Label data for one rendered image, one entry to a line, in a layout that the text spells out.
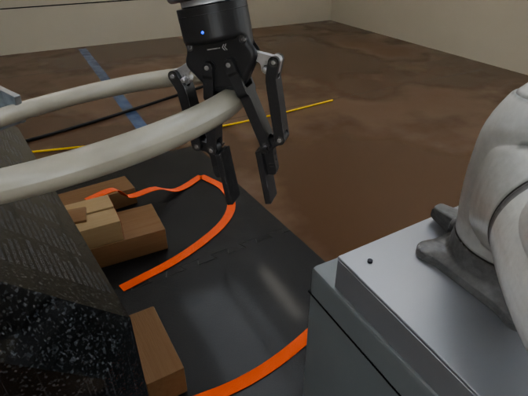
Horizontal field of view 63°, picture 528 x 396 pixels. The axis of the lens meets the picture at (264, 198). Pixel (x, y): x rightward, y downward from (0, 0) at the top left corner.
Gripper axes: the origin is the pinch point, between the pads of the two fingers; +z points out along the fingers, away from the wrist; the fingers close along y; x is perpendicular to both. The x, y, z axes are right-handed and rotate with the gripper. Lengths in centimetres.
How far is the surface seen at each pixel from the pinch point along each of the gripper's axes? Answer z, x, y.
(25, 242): 17, -10, 54
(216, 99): -11.0, 4.4, -0.2
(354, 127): 85, -273, 21
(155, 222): 67, -103, 93
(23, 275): 17.3, -0.3, 46.1
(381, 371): 31.7, 0.3, -14.5
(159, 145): -9.4, 13.3, 2.4
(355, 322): 27.0, -4.2, -10.7
